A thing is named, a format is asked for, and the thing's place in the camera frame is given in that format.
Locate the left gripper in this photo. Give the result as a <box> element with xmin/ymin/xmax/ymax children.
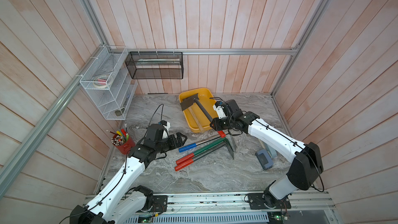
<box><xmin>155</xmin><ymin>132</ymin><xmax>188</xmax><ymax>153</ymax></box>

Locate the wooden handle hoe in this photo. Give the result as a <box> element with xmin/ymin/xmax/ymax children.
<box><xmin>188</xmin><ymin>107</ymin><xmax>205</xmax><ymax>133</ymax></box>

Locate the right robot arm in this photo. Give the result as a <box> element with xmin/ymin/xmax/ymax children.
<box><xmin>210</xmin><ymin>100</ymin><xmax>323</xmax><ymax>209</ymax></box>

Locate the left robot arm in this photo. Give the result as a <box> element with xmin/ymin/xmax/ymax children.
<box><xmin>67</xmin><ymin>121</ymin><xmax>188</xmax><ymax>224</ymax></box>

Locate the blue grip steel hoe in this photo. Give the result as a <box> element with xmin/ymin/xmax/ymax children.
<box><xmin>178</xmin><ymin>134</ymin><xmax>226</xmax><ymax>152</ymax></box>

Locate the green shaft red grip hoe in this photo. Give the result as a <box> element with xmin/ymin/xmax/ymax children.
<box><xmin>176</xmin><ymin>138</ymin><xmax>230</xmax><ymax>165</ymax></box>

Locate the yellow plastic storage box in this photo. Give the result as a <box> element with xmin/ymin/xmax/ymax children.
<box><xmin>179</xmin><ymin>88</ymin><xmax>218</xmax><ymax>133</ymax></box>

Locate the red pencil cup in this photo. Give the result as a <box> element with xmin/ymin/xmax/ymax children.
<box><xmin>108</xmin><ymin>128</ymin><xmax>135</xmax><ymax>155</ymax></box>

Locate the blue grey stapler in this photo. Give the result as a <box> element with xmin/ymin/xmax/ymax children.
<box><xmin>256</xmin><ymin>149</ymin><xmax>274</xmax><ymax>170</ymax></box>

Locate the grey hole punch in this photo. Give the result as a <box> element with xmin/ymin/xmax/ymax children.
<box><xmin>260</xmin><ymin>141</ymin><xmax>277</xmax><ymax>159</ymax></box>

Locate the tape roll on shelf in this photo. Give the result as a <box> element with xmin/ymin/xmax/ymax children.
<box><xmin>92</xmin><ymin>74</ymin><xmax>114</xmax><ymax>89</ymax></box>

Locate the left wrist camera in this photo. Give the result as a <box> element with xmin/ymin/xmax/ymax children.
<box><xmin>159</xmin><ymin>120</ymin><xmax>171</xmax><ymax>139</ymax></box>

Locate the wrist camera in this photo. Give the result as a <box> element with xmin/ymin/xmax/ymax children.
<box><xmin>213</xmin><ymin>101</ymin><xmax>227</xmax><ymax>119</ymax></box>
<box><xmin>159</xmin><ymin>120</ymin><xmax>171</xmax><ymax>139</ymax></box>

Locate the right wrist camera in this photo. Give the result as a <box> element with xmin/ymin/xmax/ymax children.
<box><xmin>213</xmin><ymin>101</ymin><xmax>227</xmax><ymax>119</ymax></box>

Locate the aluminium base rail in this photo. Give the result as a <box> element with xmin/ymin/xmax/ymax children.
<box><xmin>79</xmin><ymin>189</ymin><xmax>336</xmax><ymax>217</ymax></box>

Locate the black wire mesh basket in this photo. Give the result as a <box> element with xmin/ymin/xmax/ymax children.
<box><xmin>125</xmin><ymin>51</ymin><xmax>184</xmax><ymax>80</ymax></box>

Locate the white wire shelf rack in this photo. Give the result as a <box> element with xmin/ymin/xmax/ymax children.
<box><xmin>80</xmin><ymin>46</ymin><xmax>137</xmax><ymax>121</ymax></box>

